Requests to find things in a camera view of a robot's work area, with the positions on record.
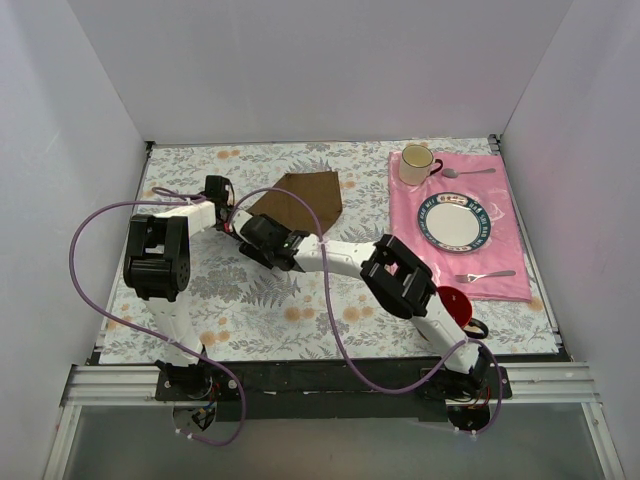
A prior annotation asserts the brown cloth napkin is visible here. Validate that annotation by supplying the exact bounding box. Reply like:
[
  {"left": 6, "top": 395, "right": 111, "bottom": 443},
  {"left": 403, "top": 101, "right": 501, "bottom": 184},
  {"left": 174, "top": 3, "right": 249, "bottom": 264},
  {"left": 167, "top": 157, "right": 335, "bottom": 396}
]
[{"left": 248, "top": 171, "right": 343, "bottom": 234}]

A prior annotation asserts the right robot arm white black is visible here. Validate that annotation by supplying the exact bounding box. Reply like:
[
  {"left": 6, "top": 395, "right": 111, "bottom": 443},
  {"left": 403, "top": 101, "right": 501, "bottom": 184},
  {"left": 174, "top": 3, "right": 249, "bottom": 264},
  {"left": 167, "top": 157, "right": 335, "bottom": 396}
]
[{"left": 228, "top": 212, "right": 491, "bottom": 398}]

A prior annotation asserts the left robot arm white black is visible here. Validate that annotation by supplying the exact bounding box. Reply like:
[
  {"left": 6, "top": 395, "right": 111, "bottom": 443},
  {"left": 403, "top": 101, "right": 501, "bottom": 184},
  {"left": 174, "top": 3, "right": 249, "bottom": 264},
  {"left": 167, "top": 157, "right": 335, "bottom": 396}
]
[{"left": 123, "top": 175, "right": 234, "bottom": 400}]

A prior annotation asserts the floral tablecloth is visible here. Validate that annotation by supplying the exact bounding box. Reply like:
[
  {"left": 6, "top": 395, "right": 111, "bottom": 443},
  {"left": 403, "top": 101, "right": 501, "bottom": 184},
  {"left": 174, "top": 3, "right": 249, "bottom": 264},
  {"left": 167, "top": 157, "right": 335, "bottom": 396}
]
[{"left": 100, "top": 138, "right": 561, "bottom": 364}]

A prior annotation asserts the black base bar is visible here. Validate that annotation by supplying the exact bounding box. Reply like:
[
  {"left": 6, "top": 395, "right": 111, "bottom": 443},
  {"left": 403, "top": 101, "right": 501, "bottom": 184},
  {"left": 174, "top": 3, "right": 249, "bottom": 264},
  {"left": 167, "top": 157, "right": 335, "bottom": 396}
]
[{"left": 155, "top": 360, "right": 512, "bottom": 422}]

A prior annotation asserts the cream enamel mug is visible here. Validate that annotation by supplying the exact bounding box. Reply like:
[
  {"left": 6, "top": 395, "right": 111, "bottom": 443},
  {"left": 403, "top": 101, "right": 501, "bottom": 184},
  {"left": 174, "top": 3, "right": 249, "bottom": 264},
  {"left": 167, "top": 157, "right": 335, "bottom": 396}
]
[{"left": 398, "top": 145, "right": 443, "bottom": 186}]

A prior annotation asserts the white plate dark rim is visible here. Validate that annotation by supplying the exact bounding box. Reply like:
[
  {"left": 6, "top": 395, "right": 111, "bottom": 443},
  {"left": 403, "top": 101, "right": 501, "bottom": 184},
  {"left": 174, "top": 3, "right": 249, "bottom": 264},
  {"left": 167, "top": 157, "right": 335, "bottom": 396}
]
[{"left": 417, "top": 192, "right": 492, "bottom": 254}]

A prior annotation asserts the silver spoon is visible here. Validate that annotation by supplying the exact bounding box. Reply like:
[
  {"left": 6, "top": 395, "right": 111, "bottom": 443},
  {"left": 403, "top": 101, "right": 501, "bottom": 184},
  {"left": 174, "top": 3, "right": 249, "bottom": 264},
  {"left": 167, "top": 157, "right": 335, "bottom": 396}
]
[{"left": 441, "top": 168, "right": 496, "bottom": 179}]

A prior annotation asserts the red interior dark mug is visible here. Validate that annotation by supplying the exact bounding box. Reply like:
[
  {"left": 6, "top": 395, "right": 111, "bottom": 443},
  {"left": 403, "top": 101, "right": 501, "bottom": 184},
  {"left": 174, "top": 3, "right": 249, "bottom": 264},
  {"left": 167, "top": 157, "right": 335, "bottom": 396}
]
[{"left": 437, "top": 286, "right": 489, "bottom": 340}]

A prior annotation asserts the silver fork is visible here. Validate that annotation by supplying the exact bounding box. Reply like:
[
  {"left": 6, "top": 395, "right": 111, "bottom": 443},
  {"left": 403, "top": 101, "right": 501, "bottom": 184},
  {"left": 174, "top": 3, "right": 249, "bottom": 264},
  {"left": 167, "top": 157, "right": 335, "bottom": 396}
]
[{"left": 454, "top": 270, "right": 516, "bottom": 284}]

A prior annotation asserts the pink satin cloth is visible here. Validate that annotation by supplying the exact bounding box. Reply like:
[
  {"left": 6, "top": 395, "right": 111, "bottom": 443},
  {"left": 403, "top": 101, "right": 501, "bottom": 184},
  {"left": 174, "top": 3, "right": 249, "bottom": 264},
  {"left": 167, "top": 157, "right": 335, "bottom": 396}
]
[{"left": 389, "top": 151, "right": 532, "bottom": 302}]

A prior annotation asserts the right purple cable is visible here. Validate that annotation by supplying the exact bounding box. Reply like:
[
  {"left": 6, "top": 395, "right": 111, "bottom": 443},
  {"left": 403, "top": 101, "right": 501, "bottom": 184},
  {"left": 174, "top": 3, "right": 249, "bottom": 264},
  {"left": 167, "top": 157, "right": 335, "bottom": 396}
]
[{"left": 227, "top": 187, "right": 506, "bottom": 435}]

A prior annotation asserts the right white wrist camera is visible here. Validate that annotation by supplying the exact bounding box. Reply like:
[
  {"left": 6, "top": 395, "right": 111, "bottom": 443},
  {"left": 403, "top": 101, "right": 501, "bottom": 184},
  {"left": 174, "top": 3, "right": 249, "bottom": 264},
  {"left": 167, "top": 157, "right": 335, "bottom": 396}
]
[{"left": 225, "top": 209, "right": 253, "bottom": 242}]

